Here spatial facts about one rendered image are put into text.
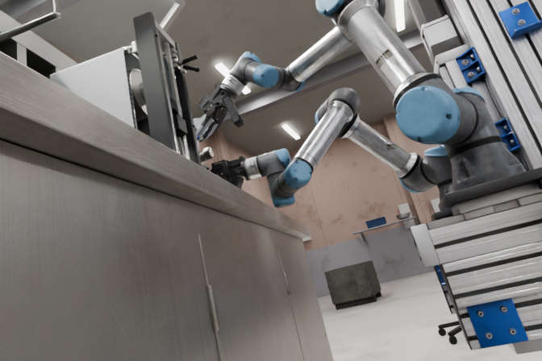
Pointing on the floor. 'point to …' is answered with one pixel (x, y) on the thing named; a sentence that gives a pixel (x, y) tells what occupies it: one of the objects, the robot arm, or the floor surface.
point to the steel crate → (353, 285)
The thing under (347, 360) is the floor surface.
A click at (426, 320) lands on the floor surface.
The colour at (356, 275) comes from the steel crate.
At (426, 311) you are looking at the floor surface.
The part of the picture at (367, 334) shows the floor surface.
